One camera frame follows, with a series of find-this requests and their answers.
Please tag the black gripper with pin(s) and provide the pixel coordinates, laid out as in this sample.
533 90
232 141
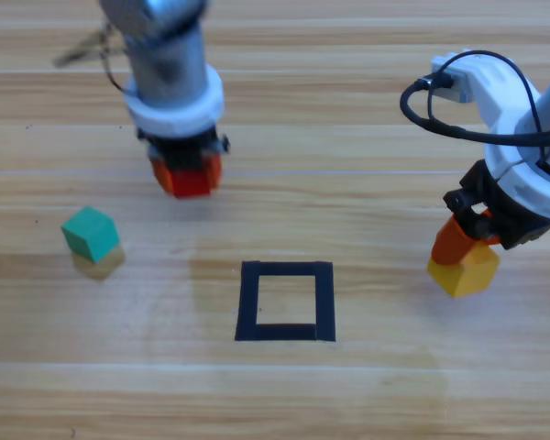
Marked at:
183 151
513 224

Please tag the red wooden cube block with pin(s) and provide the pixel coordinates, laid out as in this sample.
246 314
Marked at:
190 185

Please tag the yellow wooden cube block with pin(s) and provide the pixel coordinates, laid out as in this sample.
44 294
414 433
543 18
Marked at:
472 275

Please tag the green wooden cube block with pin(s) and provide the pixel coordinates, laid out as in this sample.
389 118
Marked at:
91 234

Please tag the black tape square outline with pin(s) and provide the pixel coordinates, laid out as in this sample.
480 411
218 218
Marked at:
247 302

